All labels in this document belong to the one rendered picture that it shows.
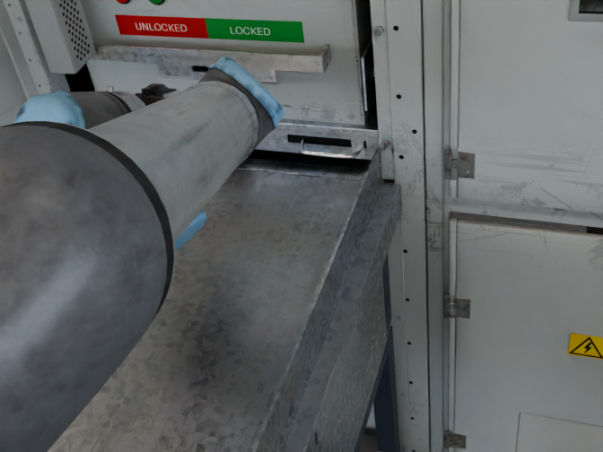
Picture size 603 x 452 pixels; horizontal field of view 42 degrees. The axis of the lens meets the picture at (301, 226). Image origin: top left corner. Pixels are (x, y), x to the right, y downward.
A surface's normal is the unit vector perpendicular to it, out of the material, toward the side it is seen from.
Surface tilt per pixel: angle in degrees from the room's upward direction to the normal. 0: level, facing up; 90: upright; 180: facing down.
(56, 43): 90
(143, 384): 0
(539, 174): 90
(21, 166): 25
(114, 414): 0
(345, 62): 90
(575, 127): 90
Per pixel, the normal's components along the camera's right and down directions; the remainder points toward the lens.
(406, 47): -0.30, 0.65
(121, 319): 0.90, 0.18
